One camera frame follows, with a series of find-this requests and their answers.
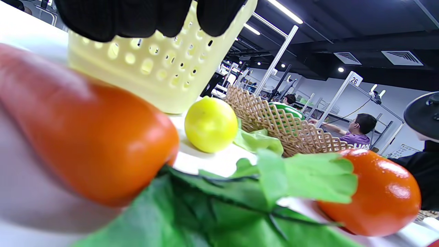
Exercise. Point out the orange fruit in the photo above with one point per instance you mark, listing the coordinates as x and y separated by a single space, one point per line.
380 199

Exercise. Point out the right black white controller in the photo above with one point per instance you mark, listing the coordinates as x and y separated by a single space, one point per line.
423 116

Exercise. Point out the light green lettuce leaf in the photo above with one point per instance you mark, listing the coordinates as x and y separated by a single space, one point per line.
255 140

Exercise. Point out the oval wicker basket container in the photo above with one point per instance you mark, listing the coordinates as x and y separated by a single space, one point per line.
301 140

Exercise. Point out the small white ceiling vent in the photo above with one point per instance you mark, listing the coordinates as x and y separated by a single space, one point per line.
348 58

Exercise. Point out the yellow lemon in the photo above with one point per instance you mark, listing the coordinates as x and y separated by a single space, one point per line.
211 125

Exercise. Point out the carrot with green leaves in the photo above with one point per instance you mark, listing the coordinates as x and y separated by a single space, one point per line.
85 137

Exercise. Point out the white sensor on frame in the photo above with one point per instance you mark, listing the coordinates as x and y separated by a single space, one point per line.
376 94

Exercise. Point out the person's left hand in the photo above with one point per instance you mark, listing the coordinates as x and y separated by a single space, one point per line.
137 15

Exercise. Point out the person's right hand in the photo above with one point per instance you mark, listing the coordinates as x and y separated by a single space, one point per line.
430 178

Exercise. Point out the short ceiling light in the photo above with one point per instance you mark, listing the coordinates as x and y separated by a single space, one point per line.
252 29

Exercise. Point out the plain white metal post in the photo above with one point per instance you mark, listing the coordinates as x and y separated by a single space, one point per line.
276 61

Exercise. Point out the yellow perforated plastic basket container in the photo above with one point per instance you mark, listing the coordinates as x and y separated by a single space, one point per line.
164 94

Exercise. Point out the red tomato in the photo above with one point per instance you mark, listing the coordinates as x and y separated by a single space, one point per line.
435 244

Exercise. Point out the round wicker basket container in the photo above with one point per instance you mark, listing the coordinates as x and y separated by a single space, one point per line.
428 215

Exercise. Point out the white post with tag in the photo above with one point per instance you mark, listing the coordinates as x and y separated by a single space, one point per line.
337 99

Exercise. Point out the white sheet with writing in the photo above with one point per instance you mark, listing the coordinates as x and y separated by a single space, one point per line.
403 151

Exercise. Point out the long ceiling light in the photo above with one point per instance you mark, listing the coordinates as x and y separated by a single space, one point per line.
284 11

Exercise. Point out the large white ceiling vent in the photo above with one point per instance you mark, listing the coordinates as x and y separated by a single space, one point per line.
403 57

